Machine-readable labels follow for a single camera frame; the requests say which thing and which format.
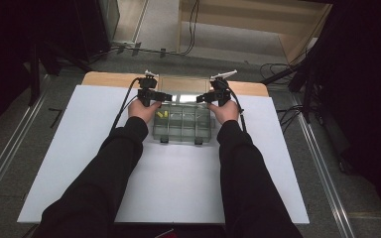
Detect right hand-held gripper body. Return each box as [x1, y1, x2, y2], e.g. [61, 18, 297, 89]
[207, 69, 238, 107]

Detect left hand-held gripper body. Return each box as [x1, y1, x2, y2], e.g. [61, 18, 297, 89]
[137, 69, 162, 107]

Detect clear plastic compartment box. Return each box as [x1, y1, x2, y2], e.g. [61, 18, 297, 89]
[152, 75, 213, 145]

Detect person's right hand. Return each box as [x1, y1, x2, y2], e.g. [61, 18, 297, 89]
[206, 99, 240, 125]

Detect person's left hand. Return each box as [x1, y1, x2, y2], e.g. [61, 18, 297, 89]
[127, 98, 163, 124]

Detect wooden shelf unit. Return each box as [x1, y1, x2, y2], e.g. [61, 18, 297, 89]
[178, 0, 333, 65]

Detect dark cabinet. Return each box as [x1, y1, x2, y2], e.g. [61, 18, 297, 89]
[73, 0, 121, 62]

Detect black metal stand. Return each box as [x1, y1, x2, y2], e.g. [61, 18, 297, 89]
[261, 49, 321, 124]
[28, 43, 93, 107]

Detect white table sheet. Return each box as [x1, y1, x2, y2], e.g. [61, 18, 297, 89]
[17, 84, 311, 225]

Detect red object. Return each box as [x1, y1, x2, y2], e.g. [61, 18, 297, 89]
[154, 228, 177, 238]

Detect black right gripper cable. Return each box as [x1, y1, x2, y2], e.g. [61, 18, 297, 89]
[225, 82, 248, 133]

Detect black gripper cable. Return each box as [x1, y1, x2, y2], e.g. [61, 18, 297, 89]
[225, 82, 248, 133]
[110, 77, 142, 134]

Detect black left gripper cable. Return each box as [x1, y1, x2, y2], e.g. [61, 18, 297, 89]
[110, 77, 142, 134]

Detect black hanging cable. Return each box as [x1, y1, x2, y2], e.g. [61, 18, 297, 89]
[181, 0, 201, 57]

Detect black floor cables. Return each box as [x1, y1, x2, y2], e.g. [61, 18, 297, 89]
[259, 61, 314, 135]

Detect metal floor rail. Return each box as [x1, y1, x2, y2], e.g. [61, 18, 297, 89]
[0, 73, 51, 216]
[291, 93, 356, 238]

